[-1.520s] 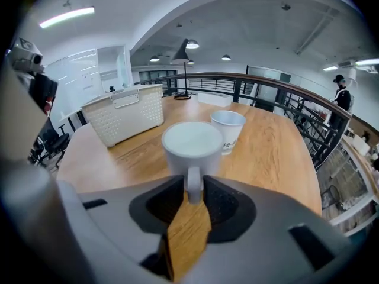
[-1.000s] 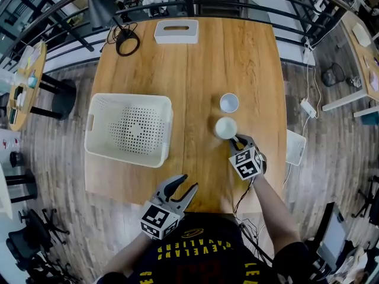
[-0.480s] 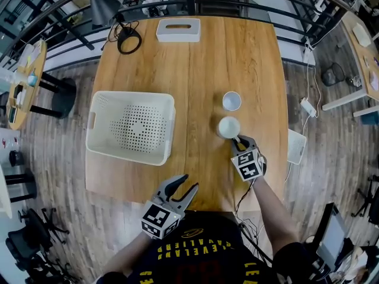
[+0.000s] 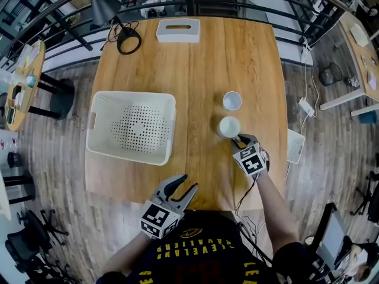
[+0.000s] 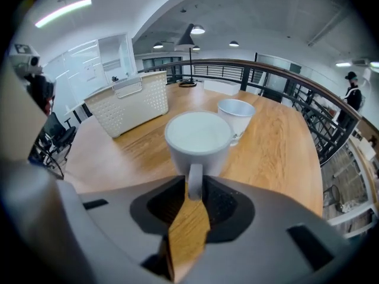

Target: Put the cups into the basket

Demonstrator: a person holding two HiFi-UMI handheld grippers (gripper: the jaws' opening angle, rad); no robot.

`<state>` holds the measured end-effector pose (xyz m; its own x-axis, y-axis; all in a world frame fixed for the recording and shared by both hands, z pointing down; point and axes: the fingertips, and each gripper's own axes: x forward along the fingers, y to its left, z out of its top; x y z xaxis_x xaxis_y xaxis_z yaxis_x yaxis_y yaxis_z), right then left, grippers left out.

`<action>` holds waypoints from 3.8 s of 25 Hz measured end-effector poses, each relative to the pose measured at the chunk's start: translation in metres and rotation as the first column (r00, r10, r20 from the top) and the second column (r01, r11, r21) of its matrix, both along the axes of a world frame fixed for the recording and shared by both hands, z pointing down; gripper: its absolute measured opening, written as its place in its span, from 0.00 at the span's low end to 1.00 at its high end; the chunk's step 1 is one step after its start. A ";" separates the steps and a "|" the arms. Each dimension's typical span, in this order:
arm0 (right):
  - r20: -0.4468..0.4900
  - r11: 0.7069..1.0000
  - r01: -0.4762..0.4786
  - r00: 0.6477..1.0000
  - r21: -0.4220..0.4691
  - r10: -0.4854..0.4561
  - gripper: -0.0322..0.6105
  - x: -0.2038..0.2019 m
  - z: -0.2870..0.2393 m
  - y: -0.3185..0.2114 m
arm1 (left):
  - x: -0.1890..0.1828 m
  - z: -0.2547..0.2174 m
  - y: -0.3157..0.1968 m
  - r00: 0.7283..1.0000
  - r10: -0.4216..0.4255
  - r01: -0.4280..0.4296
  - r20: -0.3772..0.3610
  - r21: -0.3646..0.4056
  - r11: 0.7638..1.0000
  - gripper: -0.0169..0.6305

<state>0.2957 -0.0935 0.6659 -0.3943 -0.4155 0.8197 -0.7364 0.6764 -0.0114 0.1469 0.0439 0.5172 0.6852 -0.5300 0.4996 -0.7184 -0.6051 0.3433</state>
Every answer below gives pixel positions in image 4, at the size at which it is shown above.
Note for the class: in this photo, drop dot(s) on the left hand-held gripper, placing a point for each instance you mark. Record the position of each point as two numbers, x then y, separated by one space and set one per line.
160 220

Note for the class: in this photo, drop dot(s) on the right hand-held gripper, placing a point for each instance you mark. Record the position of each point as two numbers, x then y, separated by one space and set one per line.
251 161

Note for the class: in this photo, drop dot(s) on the white mug with handle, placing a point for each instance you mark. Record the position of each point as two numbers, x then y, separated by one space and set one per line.
229 126

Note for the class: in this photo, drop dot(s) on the white printed paper cup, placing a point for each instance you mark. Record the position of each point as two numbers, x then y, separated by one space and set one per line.
232 100

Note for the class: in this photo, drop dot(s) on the white perforated plastic basket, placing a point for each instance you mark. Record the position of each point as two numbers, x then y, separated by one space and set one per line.
130 129

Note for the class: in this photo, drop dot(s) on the person's right forearm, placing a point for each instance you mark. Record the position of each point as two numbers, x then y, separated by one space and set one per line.
278 217

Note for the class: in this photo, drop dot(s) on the person's left forearm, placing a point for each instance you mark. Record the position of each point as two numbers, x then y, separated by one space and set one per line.
127 253

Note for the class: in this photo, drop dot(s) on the white tissue box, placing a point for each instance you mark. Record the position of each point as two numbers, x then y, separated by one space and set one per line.
177 32

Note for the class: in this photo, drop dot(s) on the small white perforated basket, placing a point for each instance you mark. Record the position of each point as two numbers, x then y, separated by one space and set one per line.
295 146

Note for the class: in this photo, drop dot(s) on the person's dark jersey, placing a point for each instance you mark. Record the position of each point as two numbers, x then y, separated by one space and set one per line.
201 259

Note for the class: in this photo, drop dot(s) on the white power strip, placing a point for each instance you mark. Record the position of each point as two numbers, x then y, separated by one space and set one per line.
306 106

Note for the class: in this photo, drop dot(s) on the white extension socket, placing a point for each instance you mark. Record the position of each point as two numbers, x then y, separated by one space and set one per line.
305 55

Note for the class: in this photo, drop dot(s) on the black mesh wastebasket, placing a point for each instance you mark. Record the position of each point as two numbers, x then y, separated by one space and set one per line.
331 74

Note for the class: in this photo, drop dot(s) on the teal bin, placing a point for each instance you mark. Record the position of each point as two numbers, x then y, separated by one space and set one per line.
367 117

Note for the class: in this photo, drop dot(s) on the black computer monitor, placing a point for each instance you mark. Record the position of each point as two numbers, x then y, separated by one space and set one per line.
333 238

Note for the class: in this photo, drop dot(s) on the wooden table with white legs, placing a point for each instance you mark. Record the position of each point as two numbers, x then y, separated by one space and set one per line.
355 58

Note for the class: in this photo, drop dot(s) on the black office chair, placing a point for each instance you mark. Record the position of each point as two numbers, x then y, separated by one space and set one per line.
29 238
373 200

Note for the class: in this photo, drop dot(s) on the pale pink notepad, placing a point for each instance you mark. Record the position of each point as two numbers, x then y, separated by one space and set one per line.
372 80

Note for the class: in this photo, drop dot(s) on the round wooden table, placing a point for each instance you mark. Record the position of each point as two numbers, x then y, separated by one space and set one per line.
62 99

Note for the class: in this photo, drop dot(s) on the black round container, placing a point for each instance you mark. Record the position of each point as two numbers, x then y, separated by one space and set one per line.
14 160

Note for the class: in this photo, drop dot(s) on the light blue packet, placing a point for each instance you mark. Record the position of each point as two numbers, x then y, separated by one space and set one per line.
31 80

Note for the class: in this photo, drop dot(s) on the black desk lamp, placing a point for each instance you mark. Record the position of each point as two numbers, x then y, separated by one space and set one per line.
100 1

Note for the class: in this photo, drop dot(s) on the clear plastic container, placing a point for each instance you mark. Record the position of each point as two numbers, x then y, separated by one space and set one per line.
24 55

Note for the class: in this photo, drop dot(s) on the black framed glass door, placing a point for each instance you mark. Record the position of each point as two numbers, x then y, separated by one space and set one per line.
20 7

